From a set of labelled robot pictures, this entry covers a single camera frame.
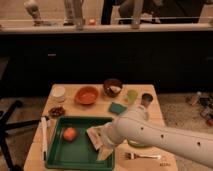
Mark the white paper cup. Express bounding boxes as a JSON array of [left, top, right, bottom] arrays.
[[51, 86, 66, 102]]

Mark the dark long counter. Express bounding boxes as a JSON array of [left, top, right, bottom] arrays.
[[0, 23, 213, 97]]

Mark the silver fork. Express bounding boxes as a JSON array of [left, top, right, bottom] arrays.
[[124, 153, 161, 160]]

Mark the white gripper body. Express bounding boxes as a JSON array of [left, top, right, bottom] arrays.
[[93, 123, 115, 148]]

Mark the orange bowl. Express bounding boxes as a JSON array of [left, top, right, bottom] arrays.
[[74, 86, 99, 105]]

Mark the green plastic cup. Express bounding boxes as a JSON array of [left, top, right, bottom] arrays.
[[126, 90, 138, 105]]

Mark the small dish of nuts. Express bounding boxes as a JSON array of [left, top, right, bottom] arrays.
[[49, 106, 65, 117]]

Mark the teal sponge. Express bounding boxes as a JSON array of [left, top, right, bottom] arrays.
[[108, 102, 127, 115]]

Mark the green plastic tray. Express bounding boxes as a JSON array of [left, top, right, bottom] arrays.
[[45, 116, 115, 171]]

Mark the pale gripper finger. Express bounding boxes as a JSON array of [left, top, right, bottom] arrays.
[[97, 146, 113, 161]]

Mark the dark metal cup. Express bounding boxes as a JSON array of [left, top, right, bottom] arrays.
[[141, 93, 153, 107]]

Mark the dark brown bowl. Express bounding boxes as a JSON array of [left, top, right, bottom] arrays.
[[103, 79, 123, 98]]

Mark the black chair base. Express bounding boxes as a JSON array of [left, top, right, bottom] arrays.
[[0, 100, 39, 171]]

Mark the green pepper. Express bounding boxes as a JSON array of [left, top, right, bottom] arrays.
[[127, 140, 152, 148]]

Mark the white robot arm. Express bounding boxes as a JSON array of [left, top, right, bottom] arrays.
[[87, 105, 213, 168]]

